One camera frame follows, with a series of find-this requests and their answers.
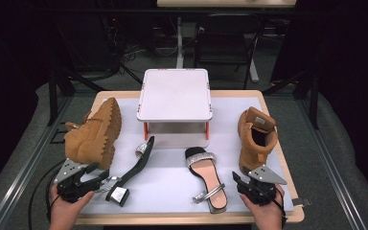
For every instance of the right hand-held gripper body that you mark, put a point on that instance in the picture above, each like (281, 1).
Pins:
(260, 191)

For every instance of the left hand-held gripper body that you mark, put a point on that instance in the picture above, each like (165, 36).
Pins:
(72, 188)

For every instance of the tan suede boot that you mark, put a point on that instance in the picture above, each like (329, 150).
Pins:
(250, 150)
(89, 140)

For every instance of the person's right hand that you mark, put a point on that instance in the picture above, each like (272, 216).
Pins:
(268, 217)

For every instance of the person's left hand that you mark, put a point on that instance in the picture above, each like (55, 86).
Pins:
(64, 214)

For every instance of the gray tape piece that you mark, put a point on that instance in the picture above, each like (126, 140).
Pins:
(303, 202)

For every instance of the black metal stand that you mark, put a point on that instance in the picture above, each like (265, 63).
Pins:
(314, 96)
(52, 96)

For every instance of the black chair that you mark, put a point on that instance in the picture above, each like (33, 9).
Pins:
(223, 38)

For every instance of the white desk leg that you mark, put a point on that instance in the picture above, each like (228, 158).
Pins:
(179, 48)

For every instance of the light background desk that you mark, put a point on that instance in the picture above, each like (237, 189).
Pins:
(223, 3)

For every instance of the aluminium frame rail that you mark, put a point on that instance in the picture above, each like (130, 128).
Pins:
(332, 159)
(28, 159)

